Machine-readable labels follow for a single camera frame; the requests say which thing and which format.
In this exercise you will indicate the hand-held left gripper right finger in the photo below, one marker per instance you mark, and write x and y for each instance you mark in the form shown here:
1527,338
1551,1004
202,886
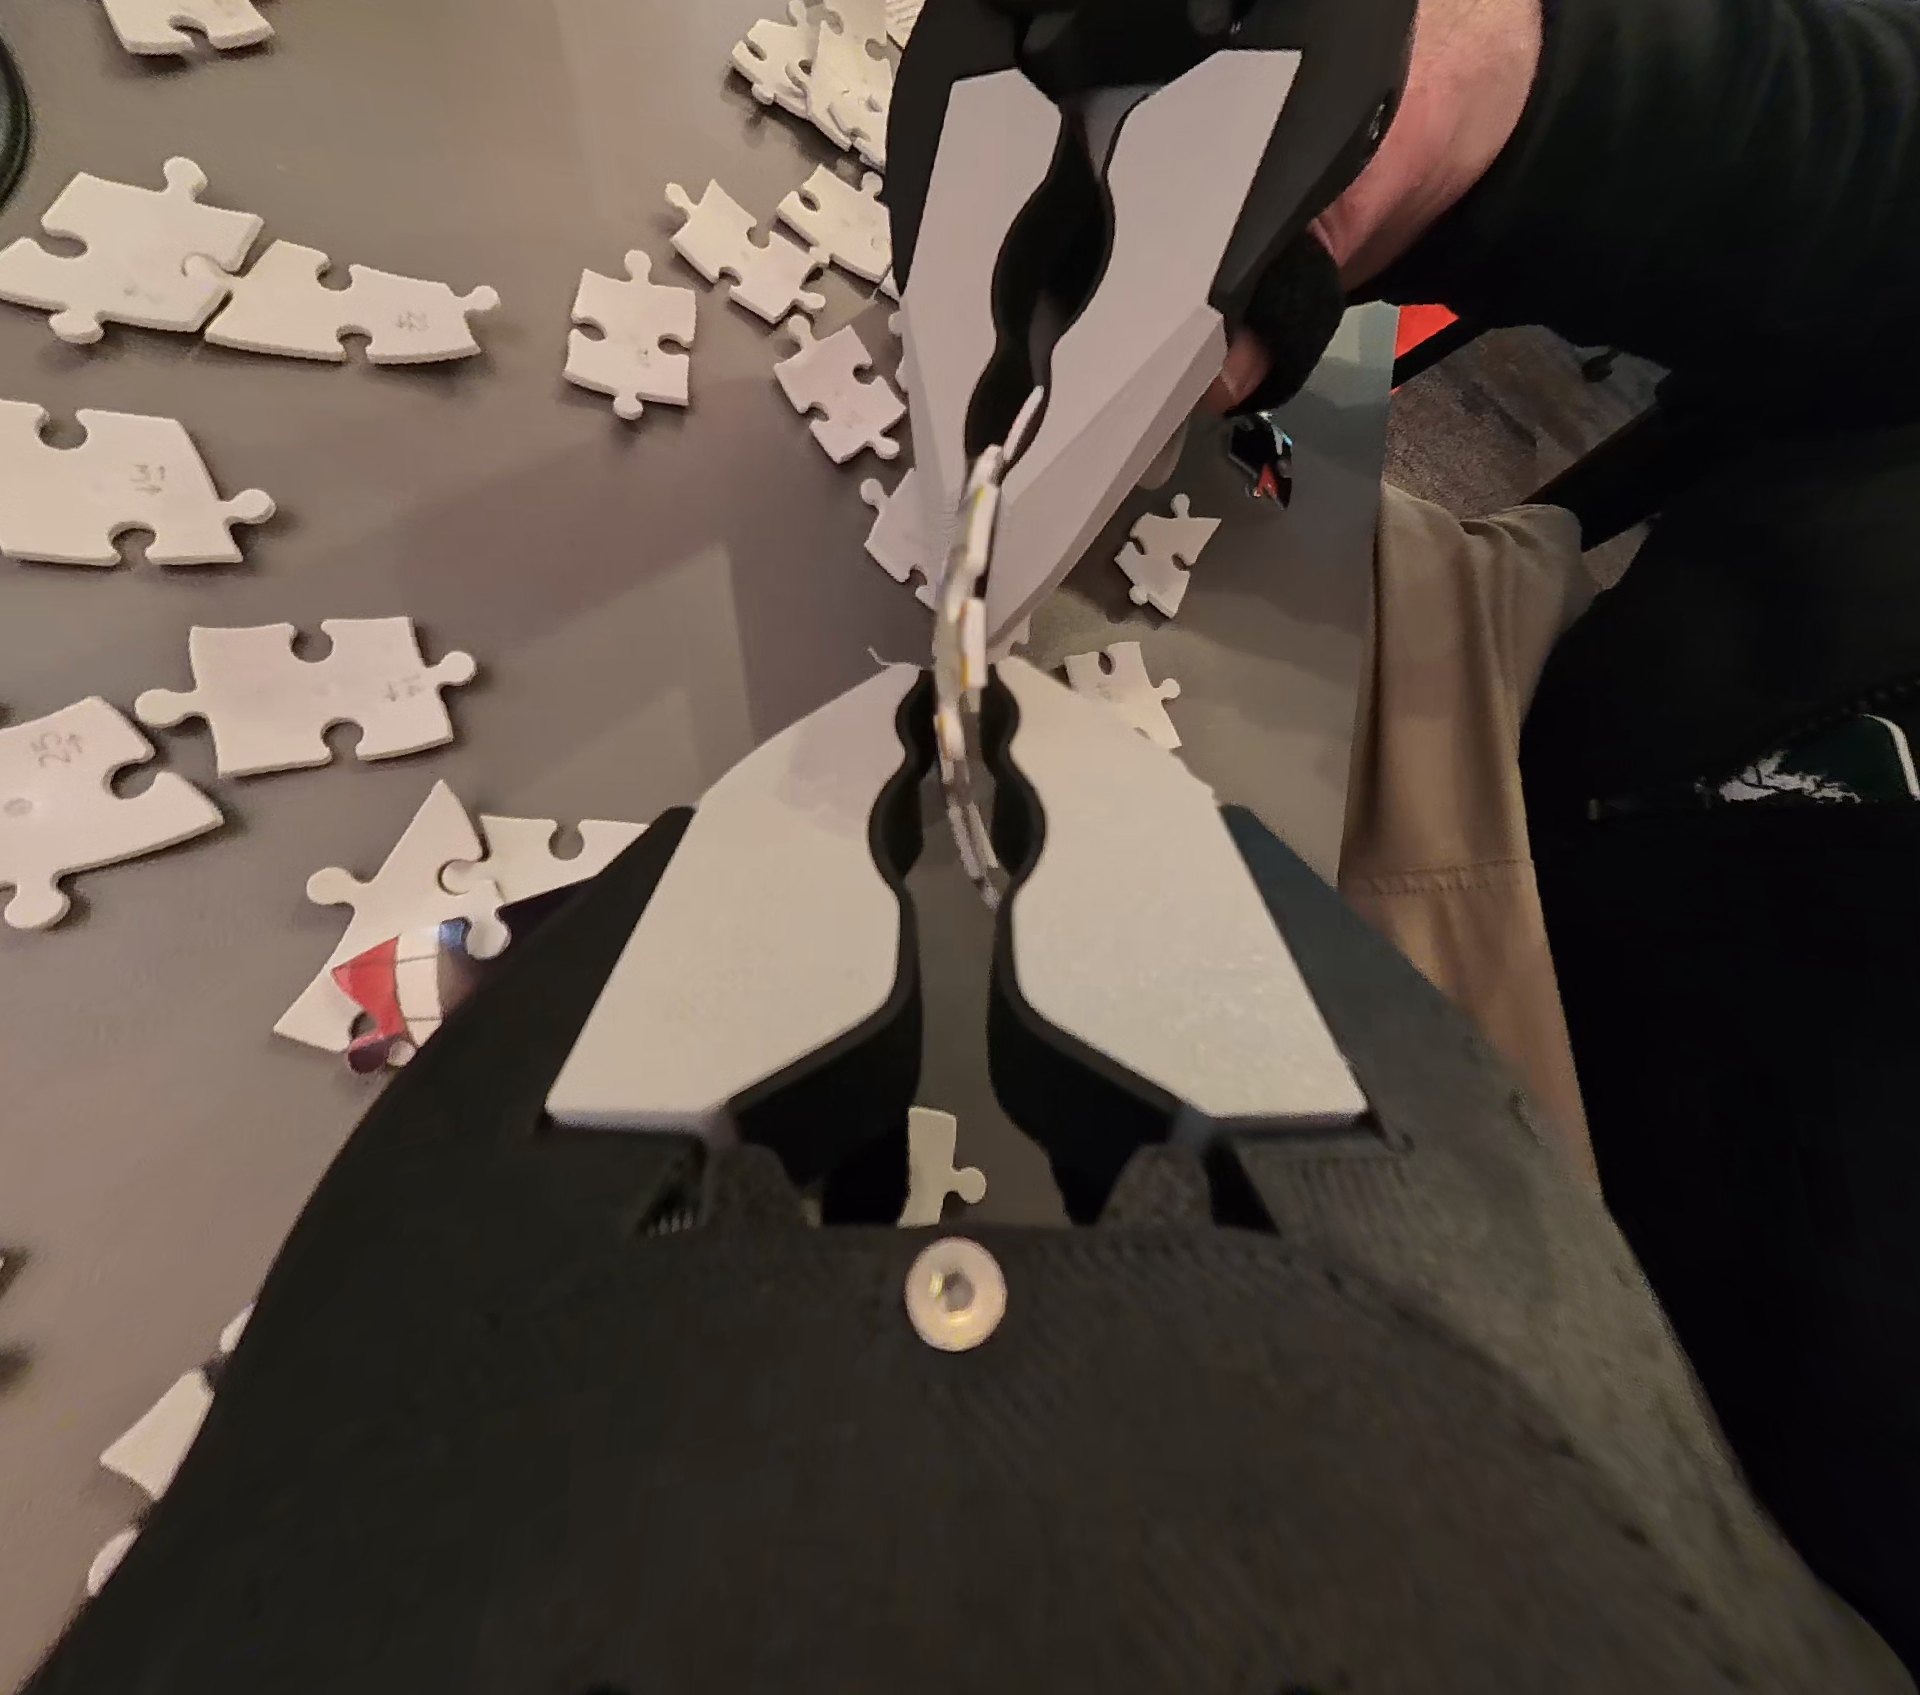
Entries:
1184,946

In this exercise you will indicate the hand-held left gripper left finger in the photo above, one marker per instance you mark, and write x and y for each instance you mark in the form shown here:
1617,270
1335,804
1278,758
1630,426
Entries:
735,946

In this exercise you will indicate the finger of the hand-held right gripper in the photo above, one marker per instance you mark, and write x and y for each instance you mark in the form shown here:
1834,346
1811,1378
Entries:
1170,270
960,254

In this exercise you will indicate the joined white puzzle section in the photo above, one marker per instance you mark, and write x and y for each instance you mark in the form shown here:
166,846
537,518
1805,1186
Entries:
960,616

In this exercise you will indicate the puzzle pieces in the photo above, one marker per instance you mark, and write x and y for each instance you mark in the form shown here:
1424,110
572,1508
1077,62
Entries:
121,480

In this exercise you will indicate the person's right forearm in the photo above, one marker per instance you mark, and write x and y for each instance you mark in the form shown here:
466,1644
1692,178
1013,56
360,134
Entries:
1694,164

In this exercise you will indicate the small dark printed puzzle piece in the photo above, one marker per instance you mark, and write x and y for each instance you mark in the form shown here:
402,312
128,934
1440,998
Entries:
1262,458

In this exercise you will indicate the red black printed puzzle piece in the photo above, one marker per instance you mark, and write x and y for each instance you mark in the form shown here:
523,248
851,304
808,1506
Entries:
398,976

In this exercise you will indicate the person's right hand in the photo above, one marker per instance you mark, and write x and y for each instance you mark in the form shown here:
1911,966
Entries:
1440,104

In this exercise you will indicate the person's beige trousers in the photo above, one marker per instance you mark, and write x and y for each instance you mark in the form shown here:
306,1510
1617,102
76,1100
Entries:
1454,750

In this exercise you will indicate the black red chair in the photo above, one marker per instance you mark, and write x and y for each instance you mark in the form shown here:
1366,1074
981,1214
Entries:
1501,344

